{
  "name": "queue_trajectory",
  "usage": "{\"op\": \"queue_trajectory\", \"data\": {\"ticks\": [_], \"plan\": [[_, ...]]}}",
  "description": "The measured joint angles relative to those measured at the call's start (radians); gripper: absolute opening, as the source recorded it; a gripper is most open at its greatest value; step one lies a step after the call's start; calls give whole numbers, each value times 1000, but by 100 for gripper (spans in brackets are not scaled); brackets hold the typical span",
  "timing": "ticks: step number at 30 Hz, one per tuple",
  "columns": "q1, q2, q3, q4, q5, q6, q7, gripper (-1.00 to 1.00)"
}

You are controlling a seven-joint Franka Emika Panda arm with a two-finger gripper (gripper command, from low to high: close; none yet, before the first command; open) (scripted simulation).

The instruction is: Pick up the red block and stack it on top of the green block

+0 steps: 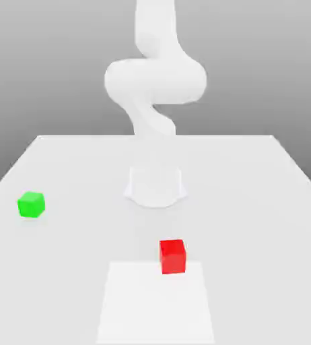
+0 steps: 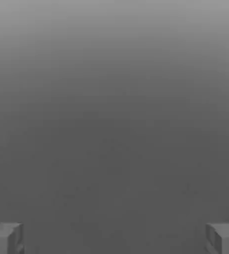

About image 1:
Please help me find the small red cube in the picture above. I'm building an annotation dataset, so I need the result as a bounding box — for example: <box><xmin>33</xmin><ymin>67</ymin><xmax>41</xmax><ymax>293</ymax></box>
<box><xmin>159</xmin><ymin>239</ymin><xmax>187</xmax><ymax>275</ymax></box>

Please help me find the small green cube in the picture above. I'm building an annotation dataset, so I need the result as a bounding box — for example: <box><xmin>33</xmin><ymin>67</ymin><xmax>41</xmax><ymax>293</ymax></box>
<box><xmin>17</xmin><ymin>191</ymin><xmax>46</xmax><ymax>219</ymax></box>

